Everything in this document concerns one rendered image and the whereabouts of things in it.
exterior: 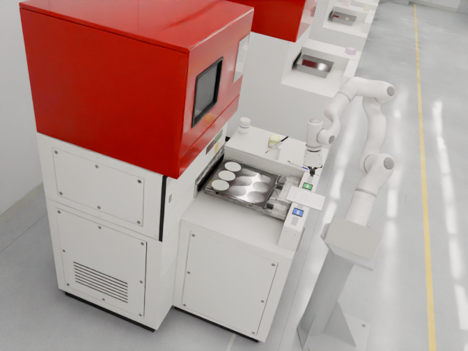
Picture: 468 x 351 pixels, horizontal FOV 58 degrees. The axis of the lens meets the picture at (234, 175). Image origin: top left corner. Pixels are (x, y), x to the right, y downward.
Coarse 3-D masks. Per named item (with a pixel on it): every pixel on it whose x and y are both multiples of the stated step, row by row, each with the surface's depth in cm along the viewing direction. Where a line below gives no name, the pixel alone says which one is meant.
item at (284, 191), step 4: (288, 184) 256; (292, 184) 256; (284, 188) 252; (288, 188) 252; (284, 192) 248; (284, 196) 245; (276, 204) 238; (288, 208) 236; (272, 212) 232; (276, 212) 232; (276, 216) 232; (280, 216) 231; (284, 216) 230
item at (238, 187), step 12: (252, 168) 261; (228, 180) 246; (240, 180) 248; (252, 180) 250; (264, 180) 252; (228, 192) 237; (240, 192) 239; (252, 192) 240; (264, 192) 242; (264, 204) 233
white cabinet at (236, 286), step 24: (192, 240) 230; (216, 240) 225; (192, 264) 240; (216, 264) 234; (240, 264) 227; (264, 264) 221; (288, 264) 216; (192, 288) 252; (216, 288) 244; (240, 288) 237; (264, 288) 231; (192, 312) 264; (216, 312) 256; (240, 312) 248; (264, 312) 241; (264, 336) 252
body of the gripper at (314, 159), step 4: (304, 152) 229; (308, 152) 228; (312, 152) 227; (316, 152) 226; (320, 152) 226; (304, 156) 230; (308, 156) 229; (312, 156) 228; (316, 156) 227; (320, 156) 227; (304, 160) 231; (308, 160) 230; (312, 160) 229; (316, 160) 228; (320, 160) 228; (304, 164) 232; (308, 164) 231; (312, 164) 231; (316, 164) 230; (320, 164) 229
